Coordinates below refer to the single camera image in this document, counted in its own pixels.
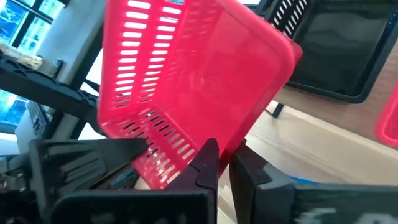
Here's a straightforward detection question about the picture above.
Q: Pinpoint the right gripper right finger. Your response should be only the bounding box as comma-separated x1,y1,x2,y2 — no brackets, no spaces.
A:
229,141,398,224

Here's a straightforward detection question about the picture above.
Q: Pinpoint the black plastic slotted basket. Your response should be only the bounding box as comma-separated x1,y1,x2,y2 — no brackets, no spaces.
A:
264,0,398,104

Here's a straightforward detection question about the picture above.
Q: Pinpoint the large glass window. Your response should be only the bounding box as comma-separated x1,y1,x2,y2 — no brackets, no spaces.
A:
0,0,68,134

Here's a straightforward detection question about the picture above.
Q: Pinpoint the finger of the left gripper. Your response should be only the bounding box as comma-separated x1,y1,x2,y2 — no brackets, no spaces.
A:
29,138,149,213

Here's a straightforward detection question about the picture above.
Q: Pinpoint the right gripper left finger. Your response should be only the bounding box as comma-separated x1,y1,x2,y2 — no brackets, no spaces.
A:
49,138,220,224

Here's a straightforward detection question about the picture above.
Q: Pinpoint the red plastic slotted basket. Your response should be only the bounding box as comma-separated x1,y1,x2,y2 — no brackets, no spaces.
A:
97,0,303,190
374,91,398,151

